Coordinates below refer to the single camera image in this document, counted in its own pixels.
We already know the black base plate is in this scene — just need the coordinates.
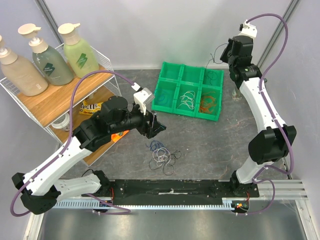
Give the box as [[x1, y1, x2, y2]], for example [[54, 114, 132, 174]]
[[93, 179, 260, 205]]

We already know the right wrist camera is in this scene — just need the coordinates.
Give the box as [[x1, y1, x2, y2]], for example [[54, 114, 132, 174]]
[[238, 21, 258, 40]]

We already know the beige pump bottle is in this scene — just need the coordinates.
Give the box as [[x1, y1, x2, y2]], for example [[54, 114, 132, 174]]
[[0, 36, 49, 97]]

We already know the dark green pump bottle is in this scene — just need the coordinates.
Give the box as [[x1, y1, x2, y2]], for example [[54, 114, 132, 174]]
[[18, 23, 74, 86]]

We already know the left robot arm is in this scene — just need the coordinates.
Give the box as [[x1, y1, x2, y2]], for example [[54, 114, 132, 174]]
[[12, 96, 166, 215]]

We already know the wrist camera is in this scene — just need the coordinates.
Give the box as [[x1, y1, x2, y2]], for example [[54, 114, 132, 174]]
[[238, 21, 258, 40], [132, 82, 155, 116]]

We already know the light green pump bottle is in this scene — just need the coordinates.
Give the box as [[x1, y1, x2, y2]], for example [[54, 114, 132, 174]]
[[58, 23, 100, 78]]

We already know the green compartment bin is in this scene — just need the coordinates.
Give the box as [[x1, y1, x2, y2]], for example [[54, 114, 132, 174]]
[[151, 62, 224, 122]]

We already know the yellow candy bag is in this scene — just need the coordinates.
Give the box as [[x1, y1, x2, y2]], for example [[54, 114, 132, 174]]
[[78, 100, 103, 116]]

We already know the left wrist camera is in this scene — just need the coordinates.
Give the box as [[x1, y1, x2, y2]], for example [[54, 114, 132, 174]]
[[132, 82, 155, 116]]

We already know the black thin cable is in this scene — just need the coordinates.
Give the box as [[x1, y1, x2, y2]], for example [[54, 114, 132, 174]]
[[205, 43, 229, 70], [149, 149, 182, 177]]

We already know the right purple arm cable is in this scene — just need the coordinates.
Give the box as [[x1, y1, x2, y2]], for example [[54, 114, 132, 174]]
[[234, 13, 295, 216]]

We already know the orange snack box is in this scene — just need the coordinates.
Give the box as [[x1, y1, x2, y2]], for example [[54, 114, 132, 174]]
[[111, 130, 129, 143]]

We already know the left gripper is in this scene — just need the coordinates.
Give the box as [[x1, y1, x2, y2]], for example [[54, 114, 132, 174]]
[[110, 102, 167, 139]]

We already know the grey slotted cable duct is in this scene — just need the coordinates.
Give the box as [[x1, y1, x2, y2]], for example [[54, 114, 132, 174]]
[[53, 197, 236, 211]]

